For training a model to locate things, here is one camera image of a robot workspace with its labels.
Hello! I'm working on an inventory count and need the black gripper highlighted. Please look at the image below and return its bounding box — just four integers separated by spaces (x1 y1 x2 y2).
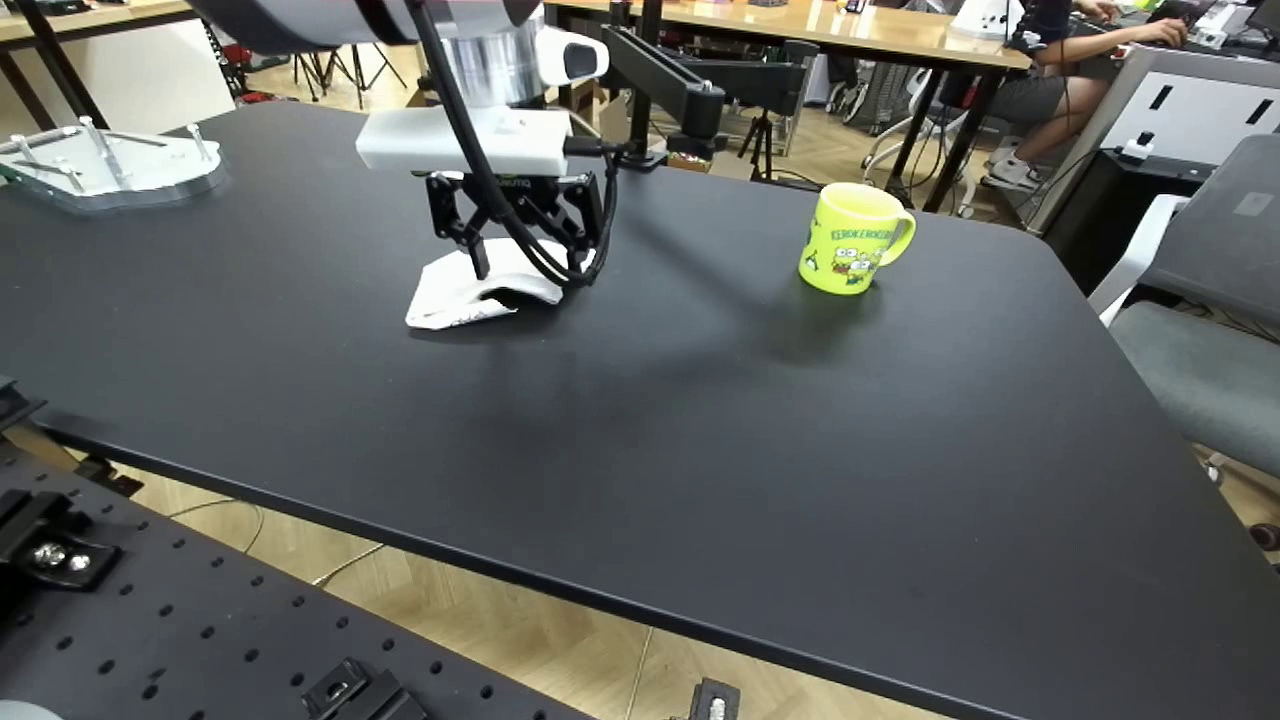
419 167 612 291

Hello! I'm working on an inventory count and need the white towel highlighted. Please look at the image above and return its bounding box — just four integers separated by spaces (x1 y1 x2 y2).
401 235 576 335

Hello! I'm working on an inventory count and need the black tripod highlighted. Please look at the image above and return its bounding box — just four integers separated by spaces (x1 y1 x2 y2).
735 104 793 189

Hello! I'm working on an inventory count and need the yellow-green mug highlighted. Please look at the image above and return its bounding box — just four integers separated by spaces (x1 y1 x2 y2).
798 179 921 301

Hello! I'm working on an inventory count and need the long wooden table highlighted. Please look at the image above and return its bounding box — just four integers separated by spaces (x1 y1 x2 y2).
545 0 1035 76

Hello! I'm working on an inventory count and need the black perforated mounting board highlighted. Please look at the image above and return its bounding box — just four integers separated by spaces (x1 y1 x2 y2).
0 377 594 720

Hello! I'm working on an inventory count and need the seated person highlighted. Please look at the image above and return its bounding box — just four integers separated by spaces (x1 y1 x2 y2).
982 0 1194 197

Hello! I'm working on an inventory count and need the grey office chair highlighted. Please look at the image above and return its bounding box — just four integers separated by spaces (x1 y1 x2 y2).
1087 133 1280 483

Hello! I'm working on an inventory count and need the grey cabinet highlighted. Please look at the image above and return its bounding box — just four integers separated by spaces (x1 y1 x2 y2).
1033 43 1280 270

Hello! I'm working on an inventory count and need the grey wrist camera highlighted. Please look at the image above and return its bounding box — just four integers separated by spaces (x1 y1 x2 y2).
353 104 576 179

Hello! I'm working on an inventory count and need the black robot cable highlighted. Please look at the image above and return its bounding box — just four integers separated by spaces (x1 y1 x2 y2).
401 0 626 291

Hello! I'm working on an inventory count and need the black bracket with silver screws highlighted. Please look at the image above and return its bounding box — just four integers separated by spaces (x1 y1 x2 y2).
0 483 123 593

